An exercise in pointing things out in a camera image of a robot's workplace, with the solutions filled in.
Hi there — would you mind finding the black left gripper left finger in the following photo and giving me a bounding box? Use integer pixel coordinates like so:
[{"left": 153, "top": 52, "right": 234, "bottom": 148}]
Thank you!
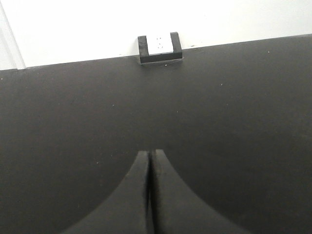
[{"left": 64, "top": 151, "right": 149, "bottom": 234}]

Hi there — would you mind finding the white socket in black box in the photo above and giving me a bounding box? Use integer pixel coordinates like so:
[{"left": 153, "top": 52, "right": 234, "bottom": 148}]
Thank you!
[{"left": 137, "top": 32, "right": 183, "bottom": 64}]

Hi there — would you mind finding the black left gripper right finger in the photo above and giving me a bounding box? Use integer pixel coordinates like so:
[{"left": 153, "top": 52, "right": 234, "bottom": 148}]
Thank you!
[{"left": 150, "top": 149, "right": 248, "bottom": 234}]

